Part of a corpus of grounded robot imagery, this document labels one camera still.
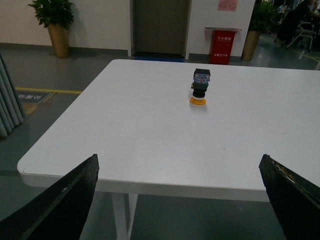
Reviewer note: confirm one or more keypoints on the white chair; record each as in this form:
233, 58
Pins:
304, 30

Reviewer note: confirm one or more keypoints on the blue door mat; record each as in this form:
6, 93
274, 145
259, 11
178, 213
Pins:
158, 59

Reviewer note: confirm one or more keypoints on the white table leg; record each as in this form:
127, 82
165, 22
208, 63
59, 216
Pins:
124, 208

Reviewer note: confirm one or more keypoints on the person in dark clothes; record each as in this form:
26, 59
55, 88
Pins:
288, 27

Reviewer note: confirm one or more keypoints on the grey curtain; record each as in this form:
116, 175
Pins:
12, 113

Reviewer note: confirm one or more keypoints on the grey door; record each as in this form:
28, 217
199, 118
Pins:
160, 26

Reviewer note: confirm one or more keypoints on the red fire extinguisher box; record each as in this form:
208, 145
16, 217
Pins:
222, 40

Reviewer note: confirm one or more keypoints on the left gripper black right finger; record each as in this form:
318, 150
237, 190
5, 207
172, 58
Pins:
294, 199

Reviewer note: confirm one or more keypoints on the pink paper notice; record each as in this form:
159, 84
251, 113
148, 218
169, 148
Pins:
227, 5

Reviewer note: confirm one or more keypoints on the yellow push button switch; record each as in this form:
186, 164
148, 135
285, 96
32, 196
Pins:
201, 79

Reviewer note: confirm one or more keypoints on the potted plant gold vase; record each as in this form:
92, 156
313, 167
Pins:
56, 16
262, 21

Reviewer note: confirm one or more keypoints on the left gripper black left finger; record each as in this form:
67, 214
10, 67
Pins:
58, 213

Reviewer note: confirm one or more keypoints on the right potted plant gold vase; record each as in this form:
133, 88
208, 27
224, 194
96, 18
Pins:
262, 21

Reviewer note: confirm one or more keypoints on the left potted plant gold vase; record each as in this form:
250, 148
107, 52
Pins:
56, 16

